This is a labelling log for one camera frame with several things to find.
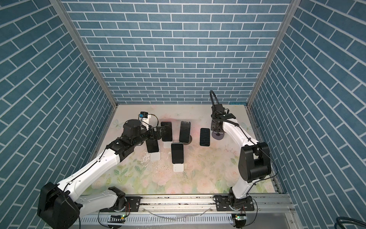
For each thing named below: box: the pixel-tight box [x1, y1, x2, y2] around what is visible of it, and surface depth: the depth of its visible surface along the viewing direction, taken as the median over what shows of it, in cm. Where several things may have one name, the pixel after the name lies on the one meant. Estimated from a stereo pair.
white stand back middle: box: [162, 141, 173, 149], surface depth 98 cm
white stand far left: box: [148, 147, 161, 162], surface depth 92 cm
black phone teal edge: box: [171, 142, 184, 164], surface depth 82 cm
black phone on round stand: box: [179, 120, 192, 143], surface depth 95 cm
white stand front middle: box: [172, 163, 184, 173], surface depth 88 cm
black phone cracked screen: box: [199, 127, 211, 147], surface depth 102 cm
